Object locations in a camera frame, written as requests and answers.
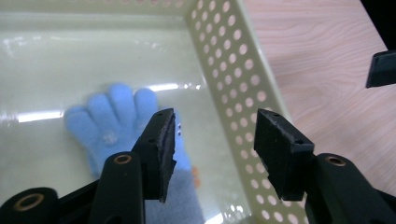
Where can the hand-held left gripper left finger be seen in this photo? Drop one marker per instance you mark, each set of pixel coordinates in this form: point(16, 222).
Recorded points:
point(157, 155)

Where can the pale yellow perforated plastic basket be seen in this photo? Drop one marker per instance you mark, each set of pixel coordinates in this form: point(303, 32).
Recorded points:
point(62, 56)

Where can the blue fluffy glove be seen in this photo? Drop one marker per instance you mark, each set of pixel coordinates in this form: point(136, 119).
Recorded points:
point(106, 121)

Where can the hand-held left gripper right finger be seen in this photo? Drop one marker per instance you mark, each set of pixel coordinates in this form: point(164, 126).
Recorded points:
point(283, 155)

